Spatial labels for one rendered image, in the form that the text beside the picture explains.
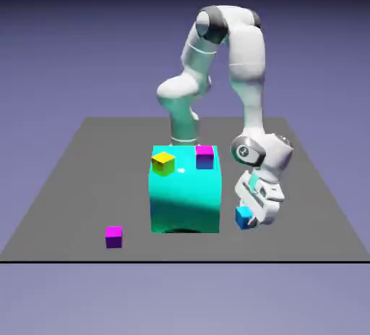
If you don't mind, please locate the small magenta cube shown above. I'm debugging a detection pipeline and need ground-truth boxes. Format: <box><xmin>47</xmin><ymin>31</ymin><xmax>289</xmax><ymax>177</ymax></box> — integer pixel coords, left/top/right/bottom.
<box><xmin>104</xmin><ymin>226</ymin><xmax>124</xmax><ymax>250</ymax></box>
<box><xmin>195</xmin><ymin>145</ymin><xmax>215</xmax><ymax>171</ymax></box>

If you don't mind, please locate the large cyan box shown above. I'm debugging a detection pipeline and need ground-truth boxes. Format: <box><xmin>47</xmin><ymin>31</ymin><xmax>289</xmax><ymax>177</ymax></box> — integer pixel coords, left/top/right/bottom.
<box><xmin>148</xmin><ymin>145</ymin><xmax>223</xmax><ymax>234</ymax></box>

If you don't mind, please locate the small yellow cube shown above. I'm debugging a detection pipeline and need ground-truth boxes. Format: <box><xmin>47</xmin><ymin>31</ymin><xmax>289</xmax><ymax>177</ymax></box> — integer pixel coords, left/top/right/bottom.
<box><xmin>150</xmin><ymin>151</ymin><xmax>176</xmax><ymax>177</ymax></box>

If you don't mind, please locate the small blue cube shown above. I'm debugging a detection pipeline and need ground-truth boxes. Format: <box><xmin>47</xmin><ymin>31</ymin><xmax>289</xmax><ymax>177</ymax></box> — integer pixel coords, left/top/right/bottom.
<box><xmin>234</xmin><ymin>205</ymin><xmax>254</xmax><ymax>231</ymax></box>

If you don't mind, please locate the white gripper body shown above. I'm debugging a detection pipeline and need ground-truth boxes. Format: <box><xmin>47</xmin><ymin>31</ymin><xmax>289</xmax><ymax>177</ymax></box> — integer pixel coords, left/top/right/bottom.
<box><xmin>234</xmin><ymin>170</ymin><xmax>282</xmax><ymax>226</ymax></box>

